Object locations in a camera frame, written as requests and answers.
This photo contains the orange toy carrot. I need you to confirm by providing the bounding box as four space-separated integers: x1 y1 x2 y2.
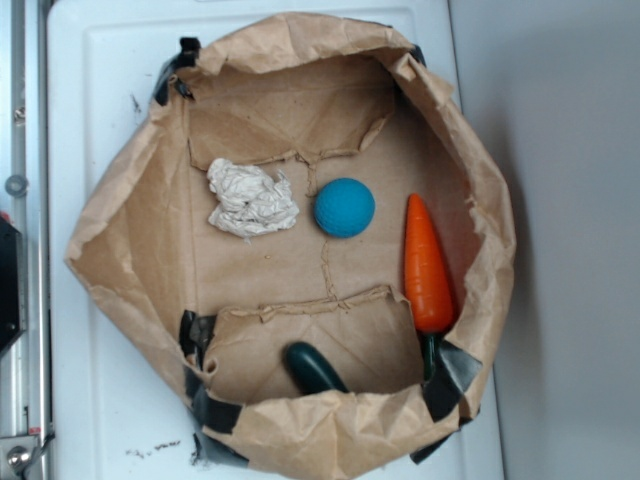
403 193 455 382

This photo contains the black box on rail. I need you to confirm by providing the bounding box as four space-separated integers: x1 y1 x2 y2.
0 212 26 356

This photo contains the dark green toy cucumber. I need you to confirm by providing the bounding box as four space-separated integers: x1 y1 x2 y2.
284 342 349 395

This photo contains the blue golf ball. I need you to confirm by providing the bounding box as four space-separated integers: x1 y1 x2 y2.
314 178 376 238

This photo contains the metal frame rail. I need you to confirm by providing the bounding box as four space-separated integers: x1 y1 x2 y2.
1 1 55 479

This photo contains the white paper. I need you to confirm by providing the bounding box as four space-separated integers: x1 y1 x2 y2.
207 158 300 241

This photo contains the brown paper bag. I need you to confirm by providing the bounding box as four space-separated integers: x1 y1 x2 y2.
65 13 516 479

